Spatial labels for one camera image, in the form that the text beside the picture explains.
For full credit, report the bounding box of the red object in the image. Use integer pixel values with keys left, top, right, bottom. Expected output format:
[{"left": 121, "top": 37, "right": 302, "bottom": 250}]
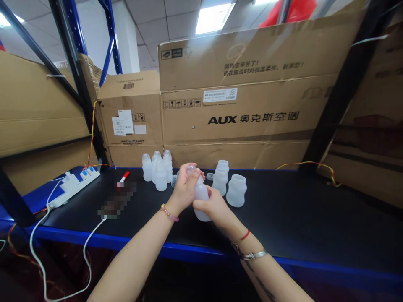
[{"left": 258, "top": 0, "right": 318, "bottom": 29}]

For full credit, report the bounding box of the black mat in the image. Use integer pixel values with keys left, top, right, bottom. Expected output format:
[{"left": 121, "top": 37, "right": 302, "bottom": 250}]
[{"left": 41, "top": 166, "right": 403, "bottom": 275}]

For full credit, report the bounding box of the ceiling light panel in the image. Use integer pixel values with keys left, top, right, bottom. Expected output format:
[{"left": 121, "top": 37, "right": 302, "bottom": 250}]
[{"left": 194, "top": 2, "right": 236, "bottom": 36}]

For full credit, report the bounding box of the small labelled cardboard box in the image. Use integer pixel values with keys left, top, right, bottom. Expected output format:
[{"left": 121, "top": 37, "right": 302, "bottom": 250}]
[{"left": 95, "top": 69, "right": 165, "bottom": 168}]

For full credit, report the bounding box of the white charger adapter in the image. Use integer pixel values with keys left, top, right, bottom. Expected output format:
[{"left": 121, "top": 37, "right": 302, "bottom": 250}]
[{"left": 64, "top": 171, "right": 79, "bottom": 189}]

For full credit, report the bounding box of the red and yellow twisted wire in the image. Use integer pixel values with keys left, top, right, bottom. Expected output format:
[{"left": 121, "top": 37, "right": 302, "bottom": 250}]
[
  {"left": 6, "top": 100, "right": 113, "bottom": 274},
  {"left": 275, "top": 161, "right": 342, "bottom": 188}
]

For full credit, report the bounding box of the capped translucent white bottle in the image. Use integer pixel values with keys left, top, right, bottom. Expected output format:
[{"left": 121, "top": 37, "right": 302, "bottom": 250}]
[
  {"left": 141, "top": 153, "right": 154, "bottom": 182},
  {"left": 162, "top": 149, "right": 174, "bottom": 184},
  {"left": 151, "top": 151, "right": 162, "bottom": 185},
  {"left": 155, "top": 159, "right": 168, "bottom": 192}
]

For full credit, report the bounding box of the person's right hand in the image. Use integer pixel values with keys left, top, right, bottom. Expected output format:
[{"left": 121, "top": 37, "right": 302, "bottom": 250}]
[{"left": 192, "top": 185, "right": 250, "bottom": 245}]

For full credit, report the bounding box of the person's left hand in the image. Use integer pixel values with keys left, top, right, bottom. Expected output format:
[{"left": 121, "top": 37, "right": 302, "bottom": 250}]
[{"left": 163, "top": 163, "right": 206, "bottom": 218}]

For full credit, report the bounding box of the blue and black shelf rack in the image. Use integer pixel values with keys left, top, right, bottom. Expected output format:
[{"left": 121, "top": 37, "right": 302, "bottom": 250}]
[{"left": 0, "top": 0, "right": 403, "bottom": 302}]

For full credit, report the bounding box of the translucent white bottle with teat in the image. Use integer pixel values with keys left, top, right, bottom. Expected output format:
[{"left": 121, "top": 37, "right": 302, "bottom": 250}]
[{"left": 186, "top": 163, "right": 215, "bottom": 223}]

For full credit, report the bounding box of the plain cardboard box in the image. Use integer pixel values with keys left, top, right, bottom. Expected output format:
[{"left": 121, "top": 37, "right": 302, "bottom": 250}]
[{"left": 0, "top": 49, "right": 92, "bottom": 159}]

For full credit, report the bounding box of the white charging cable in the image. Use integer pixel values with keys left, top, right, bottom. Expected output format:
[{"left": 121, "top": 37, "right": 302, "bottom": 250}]
[{"left": 29, "top": 177, "right": 107, "bottom": 302}]

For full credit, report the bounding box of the large printed cardboard box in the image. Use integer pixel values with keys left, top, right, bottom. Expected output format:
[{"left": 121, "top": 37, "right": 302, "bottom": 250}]
[{"left": 157, "top": 8, "right": 369, "bottom": 172}]

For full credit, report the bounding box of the open translucent white bottle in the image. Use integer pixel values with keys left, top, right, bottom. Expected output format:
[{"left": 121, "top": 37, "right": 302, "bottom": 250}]
[
  {"left": 216, "top": 159, "right": 230, "bottom": 177},
  {"left": 225, "top": 174, "right": 247, "bottom": 208},
  {"left": 211, "top": 169, "right": 228, "bottom": 197}
]

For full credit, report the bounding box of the white power strip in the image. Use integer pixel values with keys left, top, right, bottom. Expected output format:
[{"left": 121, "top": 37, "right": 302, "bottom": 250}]
[{"left": 47, "top": 168, "right": 101, "bottom": 209}]

